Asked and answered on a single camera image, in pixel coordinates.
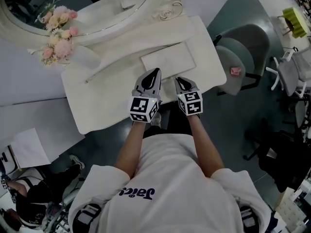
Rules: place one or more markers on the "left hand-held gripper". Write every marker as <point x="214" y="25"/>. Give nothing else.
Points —
<point x="138" y="107"/>

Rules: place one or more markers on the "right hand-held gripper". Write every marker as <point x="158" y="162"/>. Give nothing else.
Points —
<point x="192" y="103"/>

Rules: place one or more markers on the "person's right forearm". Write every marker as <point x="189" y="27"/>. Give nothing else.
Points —
<point x="204" y="149"/>

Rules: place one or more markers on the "person's left forearm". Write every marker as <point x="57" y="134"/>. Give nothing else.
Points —
<point x="131" y="149"/>

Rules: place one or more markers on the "white dressing table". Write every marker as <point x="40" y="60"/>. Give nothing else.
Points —
<point x="109" y="98"/>

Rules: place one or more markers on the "white rectangular tabletop panel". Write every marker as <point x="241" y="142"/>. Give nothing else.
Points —
<point x="170" y="57"/>

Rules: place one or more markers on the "person's black trousers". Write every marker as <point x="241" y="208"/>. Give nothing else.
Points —
<point x="175" y="120"/>

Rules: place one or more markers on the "person's grey shoe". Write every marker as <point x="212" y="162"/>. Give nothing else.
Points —
<point x="156" y="120"/>

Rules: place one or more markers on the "small pink item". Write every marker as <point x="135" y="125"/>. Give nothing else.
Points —
<point x="235" y="71"/>

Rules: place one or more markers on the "grey upholstered chair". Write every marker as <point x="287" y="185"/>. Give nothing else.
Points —
<point x="230" y="57"/>

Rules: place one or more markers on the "oval white-framed mirror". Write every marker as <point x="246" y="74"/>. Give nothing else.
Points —
<point x="116" y="8"/>

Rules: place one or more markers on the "person's white t-shirt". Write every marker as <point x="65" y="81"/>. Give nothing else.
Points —
<point x="170" y="173"/>

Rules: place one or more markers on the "pink flower bouquet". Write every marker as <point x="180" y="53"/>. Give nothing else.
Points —
<point x="62" y="47"/>

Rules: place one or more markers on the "white-framed grey chair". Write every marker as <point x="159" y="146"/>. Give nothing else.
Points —
<point x="289" y="71"/>

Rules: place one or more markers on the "black office chair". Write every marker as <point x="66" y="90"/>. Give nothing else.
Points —
<point x="279" y="159"/>

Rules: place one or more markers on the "yellow-green scalloped stool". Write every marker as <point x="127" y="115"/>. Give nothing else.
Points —
<point x="295" y="21"/>

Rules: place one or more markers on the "white paper sheet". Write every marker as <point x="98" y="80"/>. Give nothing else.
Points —
<point x="29" y="149"/>

